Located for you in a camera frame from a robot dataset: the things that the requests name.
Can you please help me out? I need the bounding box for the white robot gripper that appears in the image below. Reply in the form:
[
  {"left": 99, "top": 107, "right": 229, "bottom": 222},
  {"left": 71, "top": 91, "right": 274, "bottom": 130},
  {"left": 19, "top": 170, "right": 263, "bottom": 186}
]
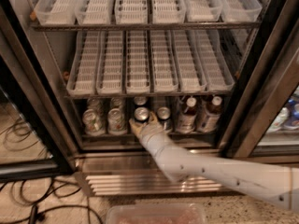
[{"left": 129, "top": 111, "right": 175, "bottom": 159}]

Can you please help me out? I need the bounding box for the pepsi can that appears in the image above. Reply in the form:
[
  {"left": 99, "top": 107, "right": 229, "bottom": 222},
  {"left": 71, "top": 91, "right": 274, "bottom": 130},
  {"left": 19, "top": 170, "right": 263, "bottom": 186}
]
[
  {"left": 134, "top": 96, "right": 149, "bottom": 108},
  {"left": 283, "top": 91, "right": 299, "bottom": 131},
  {"left": 156, "top": 106, "right": 173, "bottom": 133},
  {"left": 134, "top": 106, "right": 150, "bottom": 124}
]

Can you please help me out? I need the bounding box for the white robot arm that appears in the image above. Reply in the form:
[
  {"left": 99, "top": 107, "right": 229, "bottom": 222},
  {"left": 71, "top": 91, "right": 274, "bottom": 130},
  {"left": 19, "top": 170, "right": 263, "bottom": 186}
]
[{"left": 129, "top": 113, "right": 299, "bottom": 213}]

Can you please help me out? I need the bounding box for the green soda can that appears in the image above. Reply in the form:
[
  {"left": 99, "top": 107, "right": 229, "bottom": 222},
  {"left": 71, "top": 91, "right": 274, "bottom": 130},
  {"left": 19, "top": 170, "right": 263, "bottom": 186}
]
[
  {"left": 107, "top": 108, "right": 127, "bottom": 135},
  {"left": 87, "top": 98, "right": 103, "bottom": 113},
  {"left": 82, "top": 109, "right": 106, "bottom": 136},
  {"left": 110, "top": 97, "right": 125, "bottom": 109}
]

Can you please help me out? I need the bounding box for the middle shelf tray three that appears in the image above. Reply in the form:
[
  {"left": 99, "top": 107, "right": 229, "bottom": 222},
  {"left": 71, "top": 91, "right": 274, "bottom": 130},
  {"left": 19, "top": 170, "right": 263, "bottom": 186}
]
[{"left": 125, "top": 31, "right": 150, "bottom": 94}]

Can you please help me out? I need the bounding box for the shelf tray three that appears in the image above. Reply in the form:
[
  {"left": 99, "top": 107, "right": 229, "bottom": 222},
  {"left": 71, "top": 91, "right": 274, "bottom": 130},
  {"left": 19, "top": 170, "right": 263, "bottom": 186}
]
[
  {"left": 125, "top": 31, "right": 150, "bottom": 94},
  {"left": 114, "top": 0, "right": 148, "bottom": 24}
]

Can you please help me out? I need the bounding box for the middle shelf tray four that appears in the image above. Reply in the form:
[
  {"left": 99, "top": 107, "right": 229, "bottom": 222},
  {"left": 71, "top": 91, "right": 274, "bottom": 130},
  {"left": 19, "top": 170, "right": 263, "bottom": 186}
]
[{"left": 149, "top": 31, "right": 178, "bottom": 92}]

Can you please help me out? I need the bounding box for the shelf tray four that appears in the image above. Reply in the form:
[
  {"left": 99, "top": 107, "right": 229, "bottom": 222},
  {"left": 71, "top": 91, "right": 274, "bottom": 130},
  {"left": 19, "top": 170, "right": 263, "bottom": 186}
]
[
  {"left": 149, "top": 31, "right": 178, "bottom": 92},
  {"left": 151, "top": 0, "right": 186, "bottom": 24}
]

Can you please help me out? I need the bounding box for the front left green soda can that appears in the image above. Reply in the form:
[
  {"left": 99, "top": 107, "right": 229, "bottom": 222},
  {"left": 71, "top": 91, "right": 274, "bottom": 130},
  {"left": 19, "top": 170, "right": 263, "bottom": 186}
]
[{"left": 82, "top": 109, "right": 106, "bottom": 136}]

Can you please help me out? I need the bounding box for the rear left green soda can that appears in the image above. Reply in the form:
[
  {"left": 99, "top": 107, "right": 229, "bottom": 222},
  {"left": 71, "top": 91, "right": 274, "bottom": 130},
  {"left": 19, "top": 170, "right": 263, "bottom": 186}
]
[{"left": 87, "top": 98, "right": 103, "bottom": 113}]

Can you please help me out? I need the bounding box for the middle shelf tray five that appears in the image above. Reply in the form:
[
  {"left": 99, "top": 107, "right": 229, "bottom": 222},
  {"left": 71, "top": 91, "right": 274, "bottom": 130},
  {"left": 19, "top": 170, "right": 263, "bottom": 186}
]
[{"left": 172, "top": 30, "right": 206, "bottom": 93}]

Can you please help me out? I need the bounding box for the shelf tray five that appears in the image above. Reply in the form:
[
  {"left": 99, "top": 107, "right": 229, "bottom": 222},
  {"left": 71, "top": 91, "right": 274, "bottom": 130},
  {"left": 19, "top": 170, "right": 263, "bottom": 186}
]
[
  {"left": 184, "top": 0, "right": 222, "bottom": 22},
  {"left": 172, "top": 30, "right": 206, "bottom": 93}
]

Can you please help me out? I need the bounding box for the middle shelf tray one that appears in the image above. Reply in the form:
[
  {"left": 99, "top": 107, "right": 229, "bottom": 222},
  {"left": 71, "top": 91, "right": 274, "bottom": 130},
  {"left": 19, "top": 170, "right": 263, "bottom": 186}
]
[{"left": 66, "top": 31, "right": 101, "bottom": 96}]

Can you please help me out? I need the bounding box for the shelf tray one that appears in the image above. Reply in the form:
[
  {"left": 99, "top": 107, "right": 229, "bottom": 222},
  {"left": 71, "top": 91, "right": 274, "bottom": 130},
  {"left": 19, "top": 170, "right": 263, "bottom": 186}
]
[
  {"left": 34, "top": 0, "right": 78, "bottom": 26},
  {"left": 66, "top": 31, "right": 101, "bottom": 96}
]

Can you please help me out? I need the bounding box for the middle shelf tray two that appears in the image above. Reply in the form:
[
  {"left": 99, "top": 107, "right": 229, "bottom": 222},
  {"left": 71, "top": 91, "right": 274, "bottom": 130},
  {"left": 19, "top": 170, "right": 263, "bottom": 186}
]
[{"left": 95, "top": 31, "right": 123, "bottom": 94}]

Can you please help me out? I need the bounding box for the shelf tray two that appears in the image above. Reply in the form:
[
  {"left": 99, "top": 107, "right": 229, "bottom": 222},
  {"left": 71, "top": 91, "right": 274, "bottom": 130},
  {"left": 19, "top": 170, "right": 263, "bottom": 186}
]
[
  {"left": 95, "top": 31, "right": 123, "bottom": 94},
  {"left": 75, "top": 0, "right": 114, "bottom": 25}
]

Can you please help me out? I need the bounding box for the middle shelf tray six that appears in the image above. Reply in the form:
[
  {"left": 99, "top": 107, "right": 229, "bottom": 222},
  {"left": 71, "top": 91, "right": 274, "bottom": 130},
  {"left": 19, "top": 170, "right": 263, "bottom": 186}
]
[{"left": 195, "top": 30, "right": 235, "bottom": 91}]

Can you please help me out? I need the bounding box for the shelf tray six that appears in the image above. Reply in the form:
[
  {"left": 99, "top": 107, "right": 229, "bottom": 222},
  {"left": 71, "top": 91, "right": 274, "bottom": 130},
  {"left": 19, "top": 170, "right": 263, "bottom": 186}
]
[
  {"left": 195, "top": 30, "right": 235, "bottom": 91},
  {"left": 221, "top": 0, "right": 262, "bottom": 22}
]

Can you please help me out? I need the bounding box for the stainless steel fridge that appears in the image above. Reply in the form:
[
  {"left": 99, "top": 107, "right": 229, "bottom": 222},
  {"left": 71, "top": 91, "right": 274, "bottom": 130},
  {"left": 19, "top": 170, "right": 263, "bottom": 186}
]
[{"left": 0, "top": 0, "right": 298, "bottom": 196}]

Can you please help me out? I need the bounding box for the left glass fridge door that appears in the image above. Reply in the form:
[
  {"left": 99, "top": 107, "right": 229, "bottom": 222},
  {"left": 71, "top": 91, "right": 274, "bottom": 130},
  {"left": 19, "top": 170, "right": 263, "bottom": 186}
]
[{"left": 0, "top": 32, "right": 72, "bottom": 183}]

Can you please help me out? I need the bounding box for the glass fridge door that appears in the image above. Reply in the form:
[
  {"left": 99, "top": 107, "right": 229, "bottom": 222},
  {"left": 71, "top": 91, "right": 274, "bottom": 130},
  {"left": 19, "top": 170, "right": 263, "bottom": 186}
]
[
  {"left": 0, "top": 32, "right": 72, "bottom": 183},
  {"left": 225, "top": 21, "right": 299, "bottom": 165}
]

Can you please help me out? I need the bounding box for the top shelf tray three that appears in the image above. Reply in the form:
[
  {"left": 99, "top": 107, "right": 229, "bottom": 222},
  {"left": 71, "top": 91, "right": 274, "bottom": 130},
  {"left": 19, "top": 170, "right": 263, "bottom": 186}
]
[{"left": 114, "top": 0, "right": 148, "bottom": 24}]

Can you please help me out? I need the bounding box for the top shelf tray four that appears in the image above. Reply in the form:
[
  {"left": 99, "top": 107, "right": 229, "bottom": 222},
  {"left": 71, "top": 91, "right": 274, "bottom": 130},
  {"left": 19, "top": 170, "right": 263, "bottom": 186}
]
[{"left": 151, "top": 0, "right": 186, "bottom": 24}]

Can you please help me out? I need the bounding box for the right glass fridge door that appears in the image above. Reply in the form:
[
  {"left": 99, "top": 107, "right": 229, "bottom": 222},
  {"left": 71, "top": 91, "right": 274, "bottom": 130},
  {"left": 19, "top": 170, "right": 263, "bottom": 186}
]
[{"left": 225, "top": 21, "right": 299, "bottom": 165}]

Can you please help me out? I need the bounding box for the top shelf tray two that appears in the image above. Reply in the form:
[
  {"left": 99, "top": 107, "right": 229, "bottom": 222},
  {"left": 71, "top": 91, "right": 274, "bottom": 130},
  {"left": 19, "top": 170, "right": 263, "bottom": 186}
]
[{"left": 75, "top": 0, "right": 114, "bottom": 25}]

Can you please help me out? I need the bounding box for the top shelf tray five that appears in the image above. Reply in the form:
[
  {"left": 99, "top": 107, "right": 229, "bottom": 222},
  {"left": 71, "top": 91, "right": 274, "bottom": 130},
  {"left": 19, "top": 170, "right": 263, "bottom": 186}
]
[{"left": 184, "top": 0, "right": 222, "bottom": 22}]

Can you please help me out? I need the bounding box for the white can behind right door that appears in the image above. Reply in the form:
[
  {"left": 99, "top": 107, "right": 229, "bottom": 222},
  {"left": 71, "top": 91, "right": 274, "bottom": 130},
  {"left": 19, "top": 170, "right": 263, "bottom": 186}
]
[{"left": 267, "top": 107, "right": 290, "bottom": 133}]

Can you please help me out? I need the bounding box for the top shelf tray one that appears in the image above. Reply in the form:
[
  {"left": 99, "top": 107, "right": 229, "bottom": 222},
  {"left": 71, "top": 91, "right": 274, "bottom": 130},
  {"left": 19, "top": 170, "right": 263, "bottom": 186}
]
[{"left": 34, "top": 0, "right": 78, "bottom": 26}]

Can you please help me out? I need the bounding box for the top shelf tray six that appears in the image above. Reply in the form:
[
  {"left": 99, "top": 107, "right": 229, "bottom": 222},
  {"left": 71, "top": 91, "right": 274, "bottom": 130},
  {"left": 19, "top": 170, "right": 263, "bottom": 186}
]
[{"left": 221, "top": 0, "right": 262, "bottom": 22}]

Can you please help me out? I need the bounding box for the left tea bottle white cap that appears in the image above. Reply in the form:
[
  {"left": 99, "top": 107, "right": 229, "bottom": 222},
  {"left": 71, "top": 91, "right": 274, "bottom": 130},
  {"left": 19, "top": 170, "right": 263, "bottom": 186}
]
[{"left": 175, "top": 96, "right": 198, "bottom": 134}]

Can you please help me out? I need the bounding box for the tea bottle white cap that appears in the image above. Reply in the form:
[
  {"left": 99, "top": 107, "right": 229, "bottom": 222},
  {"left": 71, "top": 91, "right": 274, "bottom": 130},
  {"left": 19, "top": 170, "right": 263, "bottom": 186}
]
[
  {"left": 196, "top": 96, "right": 222, "bottom": 133},
  {"left": 175, "top": 96, "right": 198, "bottom": 134}
]

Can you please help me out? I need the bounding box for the right tea bottle white cap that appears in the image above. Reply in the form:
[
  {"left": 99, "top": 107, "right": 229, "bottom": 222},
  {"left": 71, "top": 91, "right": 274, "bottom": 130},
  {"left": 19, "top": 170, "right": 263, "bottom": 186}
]
[{"left": 196, "top": 96, "right": 222, "bottom": 133}]

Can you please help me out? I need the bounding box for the clear plastic bin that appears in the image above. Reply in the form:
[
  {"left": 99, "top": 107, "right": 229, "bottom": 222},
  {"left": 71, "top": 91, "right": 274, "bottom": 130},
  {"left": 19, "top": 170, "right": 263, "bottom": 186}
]
[{"left": 105, "top": 203, "right": 208, "bottom": 224}]

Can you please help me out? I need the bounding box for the black floor cable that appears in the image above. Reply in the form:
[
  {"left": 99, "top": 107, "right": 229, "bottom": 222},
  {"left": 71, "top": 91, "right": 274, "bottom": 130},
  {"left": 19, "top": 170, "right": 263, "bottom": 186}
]
[{"left": 0, "top": 176, "right": 105, "bottom": 224}]

